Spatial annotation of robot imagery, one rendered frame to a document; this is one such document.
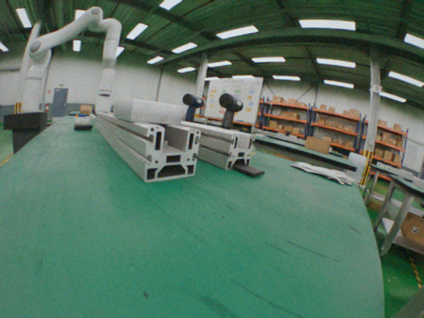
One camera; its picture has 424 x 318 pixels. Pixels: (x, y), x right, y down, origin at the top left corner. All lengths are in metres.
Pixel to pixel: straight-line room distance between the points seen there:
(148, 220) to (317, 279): 0.17
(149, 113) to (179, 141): 0.08
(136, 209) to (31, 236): 0.12
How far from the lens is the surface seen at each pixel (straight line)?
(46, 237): 0.17
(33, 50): 1.14
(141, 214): 0.19
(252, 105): 3.49
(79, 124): 0.86
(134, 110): 0.30
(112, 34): 1.15
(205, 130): 0.42
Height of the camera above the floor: 0.88
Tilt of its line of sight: 13 degrees down
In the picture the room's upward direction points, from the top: 9 degrees clockwise
